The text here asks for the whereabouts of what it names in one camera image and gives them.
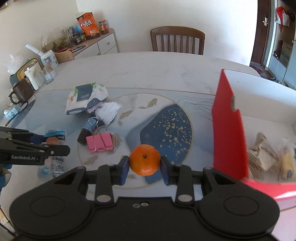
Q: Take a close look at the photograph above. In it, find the orange mandarin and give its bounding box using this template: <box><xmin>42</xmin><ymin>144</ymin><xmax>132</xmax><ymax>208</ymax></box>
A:
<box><xmin>129</xmin><ymin>144</ymin><xmax>161</xmax><ymax>177</ymax></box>

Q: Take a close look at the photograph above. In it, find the pink binder clip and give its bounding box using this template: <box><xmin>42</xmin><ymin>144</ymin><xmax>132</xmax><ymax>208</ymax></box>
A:
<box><xmin>86</xmin><ymin>133</ymin><xmax>113</xmax><ymax>153</ymax></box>

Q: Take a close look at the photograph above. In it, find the white blue snack packet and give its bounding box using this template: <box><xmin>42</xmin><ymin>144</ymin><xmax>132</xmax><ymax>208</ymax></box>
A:
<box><xmin>38</xmin><ymin>130</ymin><xmax>66</xmax><ymax>181</ymax></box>

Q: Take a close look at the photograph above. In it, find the small blue label bottle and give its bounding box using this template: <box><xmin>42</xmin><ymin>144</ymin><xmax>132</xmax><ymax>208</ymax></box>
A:
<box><xmin>77</xmin><ymin>116</ymin><xmax>98</xmax><ymax>146</ymax></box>

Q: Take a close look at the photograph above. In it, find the white paper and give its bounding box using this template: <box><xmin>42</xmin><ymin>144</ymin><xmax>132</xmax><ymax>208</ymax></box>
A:
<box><xmin>95</xmin><ymin>102</ymin><xmax>121</xmax><ymax>125</ymax></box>

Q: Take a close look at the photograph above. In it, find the tissue pack white green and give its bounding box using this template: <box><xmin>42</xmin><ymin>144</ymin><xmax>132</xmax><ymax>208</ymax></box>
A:
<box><xmin>65</xmin><ymin>82</ymin><xmax>108</xmax><ymax>115</ymax></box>

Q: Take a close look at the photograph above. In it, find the silver foil snack pouch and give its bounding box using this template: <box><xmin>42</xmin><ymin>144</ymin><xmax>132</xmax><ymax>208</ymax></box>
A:
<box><xmin>248</xmin><ymin>132</ymin><xmax>280</xmax><ymax>182</ymax></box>

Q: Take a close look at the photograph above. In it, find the bread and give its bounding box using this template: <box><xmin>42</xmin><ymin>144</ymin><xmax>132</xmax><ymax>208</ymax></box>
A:
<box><xmin>278</xmin><ymin>138</ymin><xmax>295</xmax><ymax>182</ymax></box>

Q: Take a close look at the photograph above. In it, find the blue gloved hand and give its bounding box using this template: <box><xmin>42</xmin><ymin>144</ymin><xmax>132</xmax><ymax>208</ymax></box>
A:
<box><xmin>0</xmin><ymin>164</ymin><xmax>12</xmax><ymax>190</ymax></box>

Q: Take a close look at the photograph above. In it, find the brown mug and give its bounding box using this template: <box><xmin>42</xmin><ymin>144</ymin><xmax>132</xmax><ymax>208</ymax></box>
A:
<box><xmin>9</xmin><ymin>78</ymin><xmax>34</xmax><ymax>104</ymax></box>

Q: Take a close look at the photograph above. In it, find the white thermos cup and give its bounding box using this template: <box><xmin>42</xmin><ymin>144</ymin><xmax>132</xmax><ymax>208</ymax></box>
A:
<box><xmin>24</xmin><ymin>60</ymin><xmax>45</xmax><ymax>90</ymax></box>

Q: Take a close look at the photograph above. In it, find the clear drinking glass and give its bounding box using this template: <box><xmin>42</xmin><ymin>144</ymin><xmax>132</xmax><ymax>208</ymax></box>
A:
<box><xmin>40</xmin><ymin>66</ymin><xmax>54</xmax><ymax>84</ymax></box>

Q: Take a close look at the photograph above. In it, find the illustrated white cup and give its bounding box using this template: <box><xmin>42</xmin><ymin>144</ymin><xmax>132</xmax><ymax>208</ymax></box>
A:
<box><xmin>40</xmin><ymin>50</ymin><xmax>59</xmax><ymax>69</ymax></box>

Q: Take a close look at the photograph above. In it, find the red cardboard box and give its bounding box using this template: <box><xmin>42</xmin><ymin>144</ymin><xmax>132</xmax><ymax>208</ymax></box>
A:
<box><xmin>212</xmin><ymin>69</ymin><xmax>295</xmax><ymax>210</ymax></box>

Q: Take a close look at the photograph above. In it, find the brown wooden chair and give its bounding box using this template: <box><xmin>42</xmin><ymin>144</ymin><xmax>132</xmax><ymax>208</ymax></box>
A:
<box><xmin>150</xmin><ymin>26</ymin><xmax>206</xmax><ymax>55</ymax></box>

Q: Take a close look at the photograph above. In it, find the white side cabinet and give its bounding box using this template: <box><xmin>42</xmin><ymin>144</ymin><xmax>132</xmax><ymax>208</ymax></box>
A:
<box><xmin>54</xmin><ymin>28</ymin><xmax>118</xmax><ymax>64</ymax></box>

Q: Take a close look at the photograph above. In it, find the orange snack bag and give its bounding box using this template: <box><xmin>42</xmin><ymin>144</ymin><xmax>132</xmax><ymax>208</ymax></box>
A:
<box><xmin>76</xmin><ymin>12</ymin><xmax>100</xmax><ymax>40</ymax></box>

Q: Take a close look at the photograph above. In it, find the red lid jar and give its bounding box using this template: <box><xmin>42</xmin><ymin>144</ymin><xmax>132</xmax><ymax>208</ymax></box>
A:
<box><xmin>99</xmin><ymin>20</ymin><xmax>109</xmax><ymax>35</ymax></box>

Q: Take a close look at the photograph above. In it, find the dark wooden door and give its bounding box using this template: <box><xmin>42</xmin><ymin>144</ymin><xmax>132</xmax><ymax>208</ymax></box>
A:
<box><xmin>251</xmin><ymin>0</ymin><xmax>271</xmax><ymax>65</ymax></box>

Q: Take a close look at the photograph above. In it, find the grey wall cabinet unit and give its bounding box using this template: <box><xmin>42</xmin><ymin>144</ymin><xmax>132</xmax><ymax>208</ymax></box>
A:
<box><xmin>265</xmin><ymin>1</ymin><xmax>295</xmax><ymax>89</ymax></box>

